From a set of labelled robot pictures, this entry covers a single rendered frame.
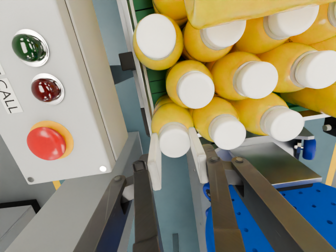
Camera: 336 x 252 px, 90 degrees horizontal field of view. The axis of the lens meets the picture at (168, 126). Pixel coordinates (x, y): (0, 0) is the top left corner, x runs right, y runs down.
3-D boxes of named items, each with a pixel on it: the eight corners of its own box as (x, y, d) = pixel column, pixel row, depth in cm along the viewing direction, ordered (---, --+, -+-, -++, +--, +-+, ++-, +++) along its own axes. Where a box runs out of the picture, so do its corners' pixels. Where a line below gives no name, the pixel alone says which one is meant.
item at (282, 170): (228, 157, 39) (256, 198, 27) (228, 148, 38) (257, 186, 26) (272, 151, 38) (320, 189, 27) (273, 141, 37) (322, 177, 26)
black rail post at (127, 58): (131, 70, 34) (122, 72, 27) (127, 54, 33) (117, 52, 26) (142, 68, 34) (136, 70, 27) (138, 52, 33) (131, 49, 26)
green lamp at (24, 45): (26, 64, 15) (14, 64, 14) (14, 36, 14) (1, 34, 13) (50, 60, 15) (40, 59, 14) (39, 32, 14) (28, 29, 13)
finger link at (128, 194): (151, 199, 14) (115, 205, 14) (153, 164, 18) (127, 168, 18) (147, 184, 13) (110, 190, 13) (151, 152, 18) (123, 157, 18)
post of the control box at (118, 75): (144, 70, 120) (72, 97, 26) (142, 64, 118) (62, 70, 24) (149, 69, 119) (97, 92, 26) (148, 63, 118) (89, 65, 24)
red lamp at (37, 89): (42, 102, 16) (33, 105, 15) (32, 79, 15) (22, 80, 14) (64, 99, 16) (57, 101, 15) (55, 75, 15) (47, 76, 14)
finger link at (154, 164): (161, 190, 15) (153, 191, 15) (161, 152, 22) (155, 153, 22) (155, 162, 14) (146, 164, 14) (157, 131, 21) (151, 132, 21)
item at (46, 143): (42, 158, 18) (34, 164, 17) (27, 127, 17) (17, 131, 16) (74, 153, 18) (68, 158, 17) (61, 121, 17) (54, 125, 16)
